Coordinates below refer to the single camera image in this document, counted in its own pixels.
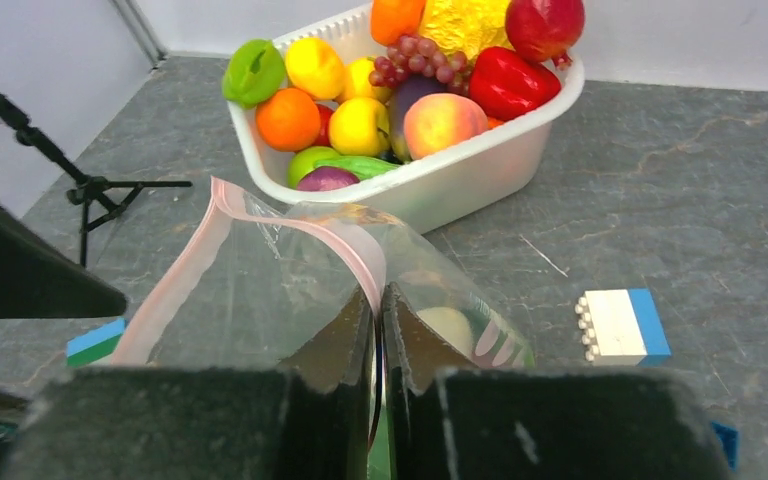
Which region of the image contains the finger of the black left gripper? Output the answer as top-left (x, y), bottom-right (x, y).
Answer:
top-left (0, 206), bottom-right (128, 319)

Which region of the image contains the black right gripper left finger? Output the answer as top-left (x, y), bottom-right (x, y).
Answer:
top-left (0, 292), bottom-right (373, 479)

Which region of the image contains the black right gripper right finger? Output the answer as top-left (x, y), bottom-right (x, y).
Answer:
top-left (382, 284), bottom-right (732, 479)

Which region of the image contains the white radish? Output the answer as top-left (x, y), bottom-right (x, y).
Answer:
top-left (417, 306), bottom-right (474, 357)

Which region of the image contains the clear zip top bag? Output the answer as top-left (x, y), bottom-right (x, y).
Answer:
top-left (112, 178), bottom-right (534, 368)

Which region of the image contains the blue striped block stack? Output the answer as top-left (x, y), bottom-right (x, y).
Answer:
top-left (65, 317), bottom-right (127, 367)

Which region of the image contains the white and blue block stack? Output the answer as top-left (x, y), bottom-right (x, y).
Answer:
top-left (575, 288), bottom-right (672, 366)

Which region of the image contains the blue lego brick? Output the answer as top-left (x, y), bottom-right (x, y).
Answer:
top-left (711, 421), bottom-right (740, 471)

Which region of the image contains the purple onion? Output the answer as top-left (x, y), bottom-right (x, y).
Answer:
top-left (296, 166), bottom-right (360, 192)

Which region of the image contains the green lettuce leaf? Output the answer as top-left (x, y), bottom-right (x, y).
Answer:
top-left (313, 156), bottom-right (400, 181)

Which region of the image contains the white plastic basket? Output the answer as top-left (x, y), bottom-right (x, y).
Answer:
top-left (226, 1), bottom-right (586, 235)

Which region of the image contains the small orange tangerine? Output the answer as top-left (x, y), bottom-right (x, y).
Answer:
top-left (255, 87), bottom-right (321, 152)

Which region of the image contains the yellow pink peach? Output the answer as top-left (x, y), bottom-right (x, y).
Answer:
top-left (403, 93), bottom-right (489, 160)

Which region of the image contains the green bell pepper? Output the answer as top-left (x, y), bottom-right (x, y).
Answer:
top-left (221, 39), bottom-right (287, 109)

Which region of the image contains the dark purple eggplant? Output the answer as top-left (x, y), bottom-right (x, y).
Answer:
top-left (388, 75), bottom-right (447, 164)

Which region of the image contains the red bell pepper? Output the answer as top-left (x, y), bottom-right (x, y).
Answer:
top-left (468, 46), bottom-right (561, 121)

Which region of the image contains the yellow lemon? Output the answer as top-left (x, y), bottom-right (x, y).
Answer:
top-left (284, 37), bottom-right (345, 100)

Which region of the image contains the purple grapes bunch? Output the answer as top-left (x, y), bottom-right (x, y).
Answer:
top-left (368, 34), bottom-right (472, 96)

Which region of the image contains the red pomegranate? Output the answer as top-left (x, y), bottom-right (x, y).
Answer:
top-left (505, 0), bottom-right (586, 70)

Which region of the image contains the yellow corn cob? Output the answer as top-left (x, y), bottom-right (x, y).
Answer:
top-left (419, 0), bottom-right (511, 61)

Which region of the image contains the orange fruit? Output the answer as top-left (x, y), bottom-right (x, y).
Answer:
top-left (370, 0), bottom-right (426, 45)

